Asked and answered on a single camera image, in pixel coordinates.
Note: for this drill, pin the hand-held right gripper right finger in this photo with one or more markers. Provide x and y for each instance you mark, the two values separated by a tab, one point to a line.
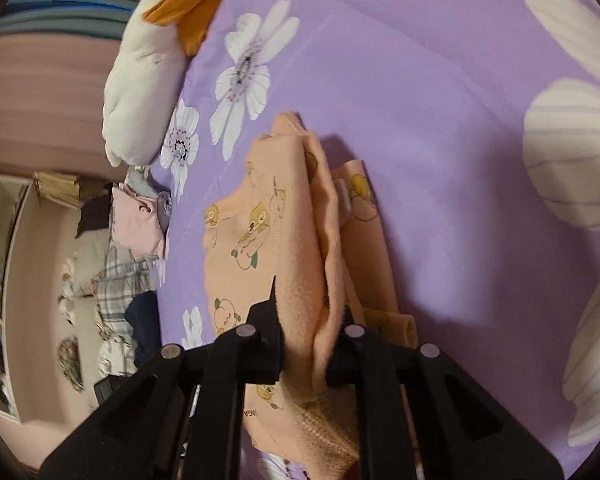
341	360

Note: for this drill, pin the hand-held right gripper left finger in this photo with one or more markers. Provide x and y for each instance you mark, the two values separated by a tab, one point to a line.
267	352

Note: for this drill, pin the orange printed small garment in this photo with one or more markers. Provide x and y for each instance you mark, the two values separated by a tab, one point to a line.
290	270

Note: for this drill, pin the navy dark cloth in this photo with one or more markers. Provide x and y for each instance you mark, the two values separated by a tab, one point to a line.
145	325

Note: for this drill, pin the plaid cloth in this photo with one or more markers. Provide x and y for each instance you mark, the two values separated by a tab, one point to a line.
115	285

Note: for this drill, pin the pink folded cloth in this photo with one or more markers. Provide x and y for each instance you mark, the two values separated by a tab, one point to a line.
137	222

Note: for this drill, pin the floral patterned quilt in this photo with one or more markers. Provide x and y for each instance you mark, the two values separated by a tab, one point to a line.
72	365

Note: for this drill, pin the purple floral bedsheet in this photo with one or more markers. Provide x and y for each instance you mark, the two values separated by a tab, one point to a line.
455	135

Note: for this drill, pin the tan woven box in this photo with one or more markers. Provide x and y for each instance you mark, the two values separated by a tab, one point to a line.
55	187

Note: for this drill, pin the white cabinet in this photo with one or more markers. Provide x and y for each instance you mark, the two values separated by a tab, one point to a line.
0	245

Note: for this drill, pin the white and orange plush toy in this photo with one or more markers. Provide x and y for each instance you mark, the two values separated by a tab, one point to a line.
140	85

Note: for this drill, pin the blue striped blanket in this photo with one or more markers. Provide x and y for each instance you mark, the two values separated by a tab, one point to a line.
70	5

